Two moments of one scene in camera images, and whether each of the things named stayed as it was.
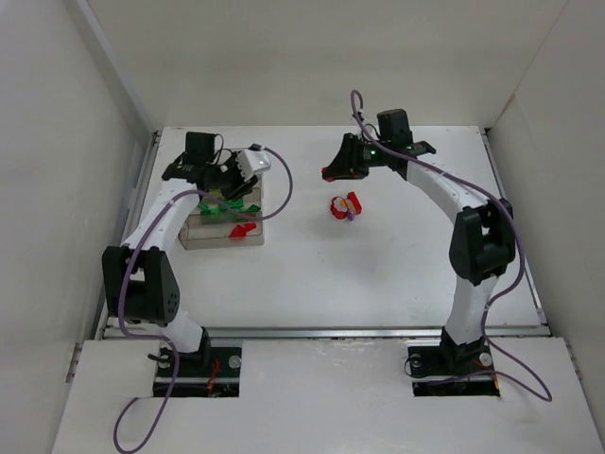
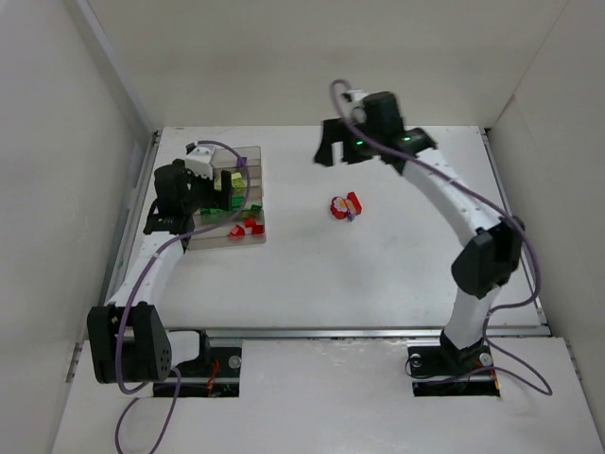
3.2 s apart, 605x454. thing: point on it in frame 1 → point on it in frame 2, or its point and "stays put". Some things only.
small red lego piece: (238, 231) stays put
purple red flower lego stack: (349, 207) stays put
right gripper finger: (350, 162) → (335, 130)
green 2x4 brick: (235, 203) stays put
